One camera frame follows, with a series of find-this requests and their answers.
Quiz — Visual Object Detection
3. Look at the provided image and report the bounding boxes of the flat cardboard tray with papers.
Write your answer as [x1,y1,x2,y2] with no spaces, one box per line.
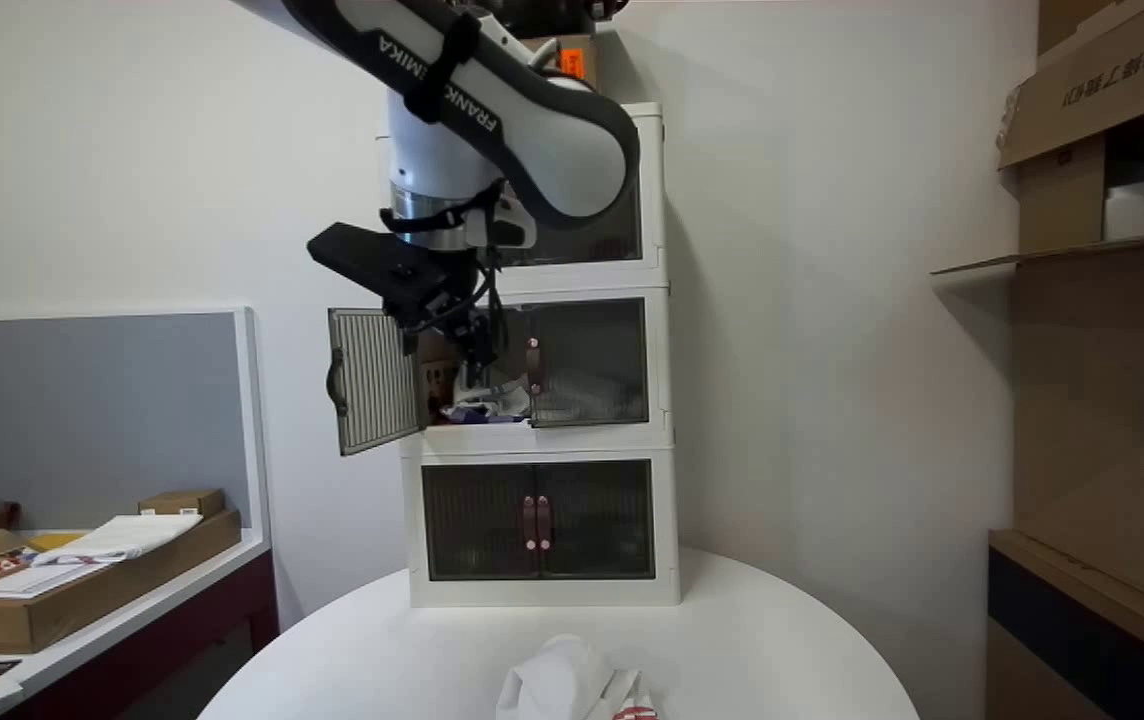
[0,497,241,653]

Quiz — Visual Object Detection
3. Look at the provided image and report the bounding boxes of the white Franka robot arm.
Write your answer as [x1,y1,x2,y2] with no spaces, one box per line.
[234,0,638,350]

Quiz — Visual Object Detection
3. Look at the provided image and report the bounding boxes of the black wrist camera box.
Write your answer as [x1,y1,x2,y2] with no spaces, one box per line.
[309,222,470,304]

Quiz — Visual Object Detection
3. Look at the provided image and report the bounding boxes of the white three-tier storage cabinet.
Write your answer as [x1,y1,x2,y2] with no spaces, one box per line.
[367,94,682,610]

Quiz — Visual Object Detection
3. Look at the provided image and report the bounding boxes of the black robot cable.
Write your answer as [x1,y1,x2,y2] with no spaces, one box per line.
[401,8,534,242]

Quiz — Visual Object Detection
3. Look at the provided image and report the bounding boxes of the white red-striped cloth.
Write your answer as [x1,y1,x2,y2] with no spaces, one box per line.
[494,635,658,720]

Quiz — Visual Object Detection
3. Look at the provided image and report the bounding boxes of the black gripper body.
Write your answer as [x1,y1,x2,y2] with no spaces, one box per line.
[393,260,488,350]

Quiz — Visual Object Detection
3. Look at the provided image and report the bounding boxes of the white side desk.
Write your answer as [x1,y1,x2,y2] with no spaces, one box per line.
[0,533,280,720]

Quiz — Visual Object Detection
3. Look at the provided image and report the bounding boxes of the clothes inside middle cabinet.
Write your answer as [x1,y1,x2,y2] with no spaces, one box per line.
[421,338,531,422]

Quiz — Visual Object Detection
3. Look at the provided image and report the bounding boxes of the smoked cabinet door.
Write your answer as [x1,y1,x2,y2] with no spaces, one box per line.
[514,299,647,426]
[323,306,421,454]

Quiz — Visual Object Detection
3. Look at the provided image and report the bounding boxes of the stacked cardboard boxes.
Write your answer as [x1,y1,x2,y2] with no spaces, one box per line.
[934,0,1144,720]

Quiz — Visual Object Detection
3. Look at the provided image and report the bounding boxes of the whiteboard panel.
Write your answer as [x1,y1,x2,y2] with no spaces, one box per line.
[0,306,262,529]

